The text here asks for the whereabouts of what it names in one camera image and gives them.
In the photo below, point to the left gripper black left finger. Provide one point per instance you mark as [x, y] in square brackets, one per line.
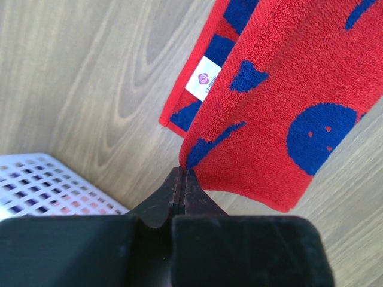
[134, 249]

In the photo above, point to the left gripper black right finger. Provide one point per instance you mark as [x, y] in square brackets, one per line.
[211, 248]

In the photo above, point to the teal red-trimmed towel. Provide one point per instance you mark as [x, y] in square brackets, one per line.
[269, 91]

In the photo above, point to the white plastic basket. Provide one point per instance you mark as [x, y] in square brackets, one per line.
[37, 184]

